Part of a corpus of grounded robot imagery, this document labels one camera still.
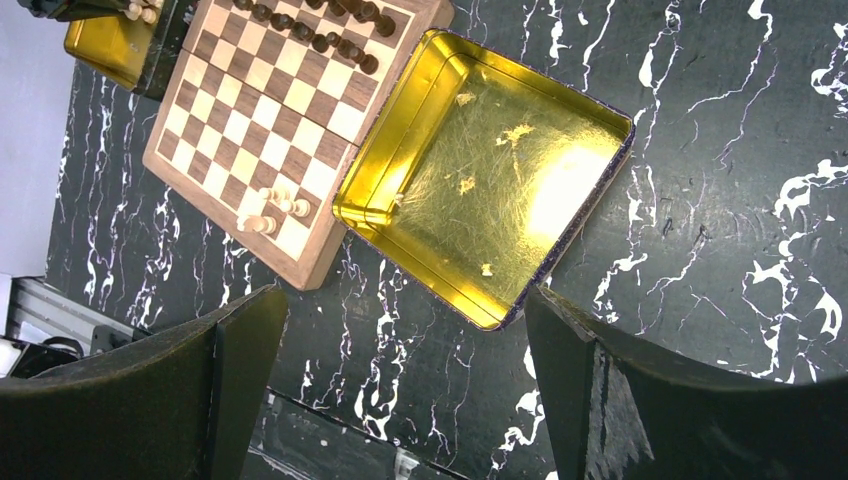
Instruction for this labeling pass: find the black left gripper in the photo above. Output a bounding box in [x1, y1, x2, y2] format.
[18, 0, 131, 22]

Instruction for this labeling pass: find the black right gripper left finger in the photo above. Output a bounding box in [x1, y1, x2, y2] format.
[1, 285, 288, 479]

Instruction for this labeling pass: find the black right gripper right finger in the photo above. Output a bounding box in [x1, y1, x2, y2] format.
[524, 287, 847, 479]

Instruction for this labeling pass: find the white chess piece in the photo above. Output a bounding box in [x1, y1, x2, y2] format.
[278, 198, 311, 218]
[258, 187, 290, 204]
[236, 215, 278, 234]

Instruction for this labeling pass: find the gold tin with white pieces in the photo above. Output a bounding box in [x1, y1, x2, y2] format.
[64, 1, 197, 101]

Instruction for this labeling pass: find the pile of white chess pieces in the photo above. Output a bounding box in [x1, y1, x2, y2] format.
[123, 0, 164, 25]

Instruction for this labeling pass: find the wooden chess board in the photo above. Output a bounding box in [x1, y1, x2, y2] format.
[143, 1, 454, 291]

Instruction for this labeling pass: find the row of dark chess pieces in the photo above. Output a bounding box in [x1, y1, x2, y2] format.
[231, 0, 397, 76]

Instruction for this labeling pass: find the empty gold square tin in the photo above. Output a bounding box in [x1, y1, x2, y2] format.
[333, 28, 635, 331]

